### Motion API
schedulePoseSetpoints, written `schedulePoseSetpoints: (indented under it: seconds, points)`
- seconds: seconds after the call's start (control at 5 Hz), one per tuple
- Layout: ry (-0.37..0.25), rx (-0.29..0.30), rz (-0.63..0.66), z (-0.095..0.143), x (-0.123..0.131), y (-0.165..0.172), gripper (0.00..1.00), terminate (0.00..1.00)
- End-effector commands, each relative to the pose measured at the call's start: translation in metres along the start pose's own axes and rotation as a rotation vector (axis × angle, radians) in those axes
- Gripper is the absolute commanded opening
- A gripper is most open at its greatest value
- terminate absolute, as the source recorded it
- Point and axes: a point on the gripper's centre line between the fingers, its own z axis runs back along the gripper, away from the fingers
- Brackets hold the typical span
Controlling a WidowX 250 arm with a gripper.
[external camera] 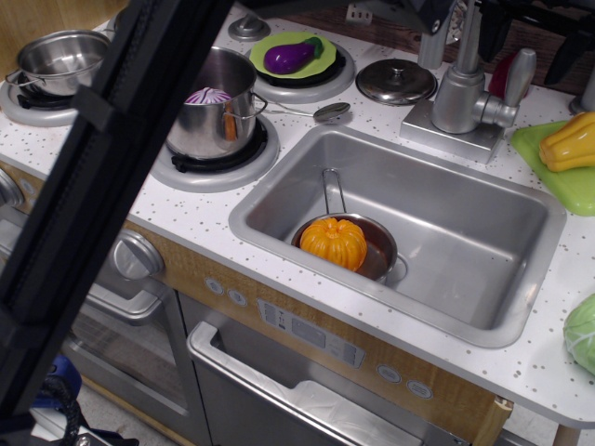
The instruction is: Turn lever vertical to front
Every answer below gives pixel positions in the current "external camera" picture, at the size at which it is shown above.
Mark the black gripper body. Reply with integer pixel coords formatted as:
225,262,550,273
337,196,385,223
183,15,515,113
403,1,594,35

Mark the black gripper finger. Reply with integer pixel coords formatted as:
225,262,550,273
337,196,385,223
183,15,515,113
544,33,587,85
478,11,512,62

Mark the silver faucet lever handle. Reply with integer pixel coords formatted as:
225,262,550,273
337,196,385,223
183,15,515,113
504,48,537,107

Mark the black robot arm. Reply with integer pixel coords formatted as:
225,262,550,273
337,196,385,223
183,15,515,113
1,1,594,429

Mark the red toy vegetable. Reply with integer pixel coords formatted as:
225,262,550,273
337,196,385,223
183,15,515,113
488,52,518,99

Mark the silver toy faucet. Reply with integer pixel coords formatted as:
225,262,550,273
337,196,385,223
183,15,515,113
400,1,520,164

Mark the yellow toy squash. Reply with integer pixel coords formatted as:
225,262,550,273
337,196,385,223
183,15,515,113
538,111,594,172

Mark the steel pot lid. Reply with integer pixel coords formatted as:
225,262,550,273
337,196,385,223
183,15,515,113
356,59,438,106

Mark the green cutting board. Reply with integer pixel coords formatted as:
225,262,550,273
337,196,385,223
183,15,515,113
510,121,594,216

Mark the metal spoon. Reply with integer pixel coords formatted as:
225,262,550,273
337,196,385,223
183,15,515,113
264,102,350,123

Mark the back stove burner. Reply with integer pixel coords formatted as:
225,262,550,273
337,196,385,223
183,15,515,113
254,45,355,104

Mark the stove burner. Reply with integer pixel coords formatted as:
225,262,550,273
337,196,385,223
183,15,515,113
1,81,78,127
254,45,355,104
150,118,280,193

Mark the purple toy eggplant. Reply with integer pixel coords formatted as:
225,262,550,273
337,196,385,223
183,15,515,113
263,37,324,75

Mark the silver sink basin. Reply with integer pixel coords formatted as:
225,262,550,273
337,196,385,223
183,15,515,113
230,125,566,348

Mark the green plate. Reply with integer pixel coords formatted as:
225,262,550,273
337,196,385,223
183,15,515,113
249,32,337,79

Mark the silver knob back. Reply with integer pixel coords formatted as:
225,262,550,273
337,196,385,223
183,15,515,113
228,14,271,42

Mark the small steel saucepan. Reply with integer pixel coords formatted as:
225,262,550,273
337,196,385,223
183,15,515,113
291,168,398,283

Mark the orange toy pumpkin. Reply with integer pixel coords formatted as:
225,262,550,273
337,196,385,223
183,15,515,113
298,217,368,271

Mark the green toy cabbage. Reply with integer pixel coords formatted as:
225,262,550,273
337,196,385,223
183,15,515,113
563,295,594,374

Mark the tall steel pot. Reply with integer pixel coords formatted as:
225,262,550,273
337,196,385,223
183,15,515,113
166,46,263,160

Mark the purple toy onion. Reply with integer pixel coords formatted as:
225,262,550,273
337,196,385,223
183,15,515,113
185,87,231,105

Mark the front stove burner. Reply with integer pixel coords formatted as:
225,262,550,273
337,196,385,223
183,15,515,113
150,118,280,193

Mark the silver stove knob front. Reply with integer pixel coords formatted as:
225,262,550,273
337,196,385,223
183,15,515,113
110,230,165,281

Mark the dishwasher door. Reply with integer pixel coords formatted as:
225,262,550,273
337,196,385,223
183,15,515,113
180,296,466,446

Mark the steel bowl pot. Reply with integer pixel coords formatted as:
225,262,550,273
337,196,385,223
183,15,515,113
5,30,111,97

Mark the left stove burner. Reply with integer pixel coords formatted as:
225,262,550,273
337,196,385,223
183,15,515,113
1,81,78,127

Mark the oven door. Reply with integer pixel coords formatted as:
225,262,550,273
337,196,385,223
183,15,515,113
0,203,213,446

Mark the silver knob far left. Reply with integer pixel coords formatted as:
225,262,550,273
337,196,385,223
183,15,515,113
0,169,24,207

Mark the black braided cable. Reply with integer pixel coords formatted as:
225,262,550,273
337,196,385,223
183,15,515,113
44,375,85,438

